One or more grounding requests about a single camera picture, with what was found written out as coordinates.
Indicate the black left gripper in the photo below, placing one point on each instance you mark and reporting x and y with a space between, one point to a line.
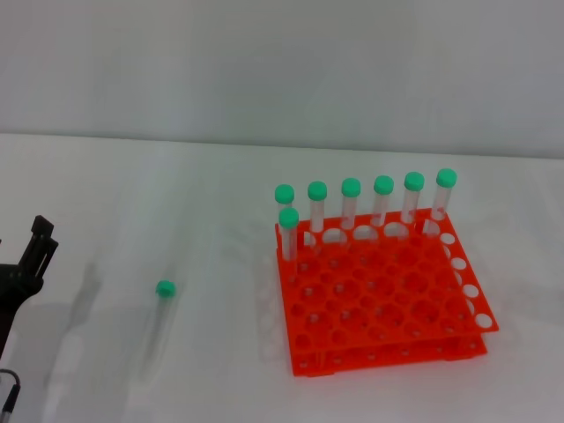
15 284

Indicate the orange plastic test tube rack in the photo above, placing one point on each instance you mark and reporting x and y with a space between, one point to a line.
379 304

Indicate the green capped clear test tube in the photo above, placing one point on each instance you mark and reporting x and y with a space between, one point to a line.
165 288
351 187
317 190
288 218
414 181
383 184
284 194
446 177

